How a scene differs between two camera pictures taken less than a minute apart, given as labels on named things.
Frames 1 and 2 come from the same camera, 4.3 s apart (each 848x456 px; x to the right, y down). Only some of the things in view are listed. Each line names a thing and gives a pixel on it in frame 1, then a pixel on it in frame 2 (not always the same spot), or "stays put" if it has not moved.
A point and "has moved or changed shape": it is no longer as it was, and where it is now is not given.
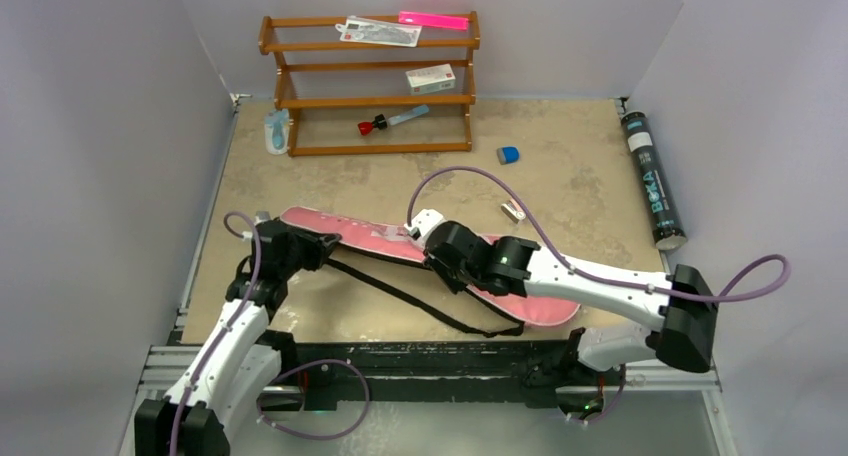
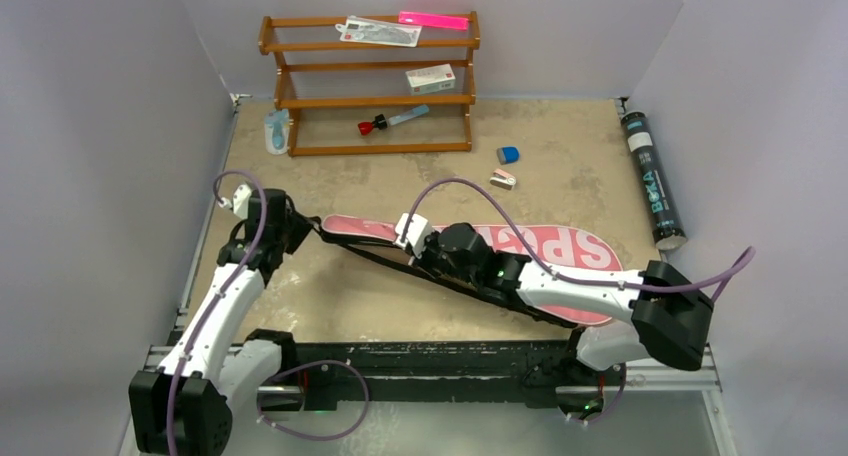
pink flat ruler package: [435, 20] stays put
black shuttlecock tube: [667, 231] stays put
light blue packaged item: [276, 131] stays put
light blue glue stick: [420, 110] stays put
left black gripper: [318, 245] to [300, 227]
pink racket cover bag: [391, 240] has moved or changed shape
